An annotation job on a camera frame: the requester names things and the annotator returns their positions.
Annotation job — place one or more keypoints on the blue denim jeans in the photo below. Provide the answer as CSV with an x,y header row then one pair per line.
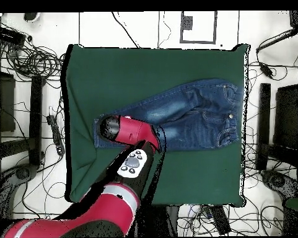
x,y
200,119

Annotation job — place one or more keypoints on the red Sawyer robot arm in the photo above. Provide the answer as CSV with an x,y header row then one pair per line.
x,y
133,131

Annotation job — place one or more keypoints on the dark flat panel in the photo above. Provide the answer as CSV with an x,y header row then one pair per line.
x,y
6,104
287,116

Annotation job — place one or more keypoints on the dark green table cloth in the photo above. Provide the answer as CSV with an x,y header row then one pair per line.
x,y
138,69

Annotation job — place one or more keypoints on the black stand beam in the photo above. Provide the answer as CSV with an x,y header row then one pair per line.
x,y
264,119
36,119

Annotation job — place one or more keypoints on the long black power strip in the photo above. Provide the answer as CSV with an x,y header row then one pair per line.
x,y
220,220

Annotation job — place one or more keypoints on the small grey box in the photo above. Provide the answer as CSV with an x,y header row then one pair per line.
x,y
187,22

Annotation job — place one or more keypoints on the black power adapter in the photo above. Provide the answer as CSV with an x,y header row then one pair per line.
x,y
266,70

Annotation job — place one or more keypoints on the small dark oval object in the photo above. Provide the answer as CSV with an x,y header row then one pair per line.
x,y
31,16

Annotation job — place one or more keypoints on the black electronics box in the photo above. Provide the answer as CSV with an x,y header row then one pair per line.
x,y
8,36

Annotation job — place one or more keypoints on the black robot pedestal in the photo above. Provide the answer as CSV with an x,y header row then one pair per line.
x,y
158,220

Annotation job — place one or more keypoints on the grey rectangular frame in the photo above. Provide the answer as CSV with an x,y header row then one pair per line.
x,y
215,27

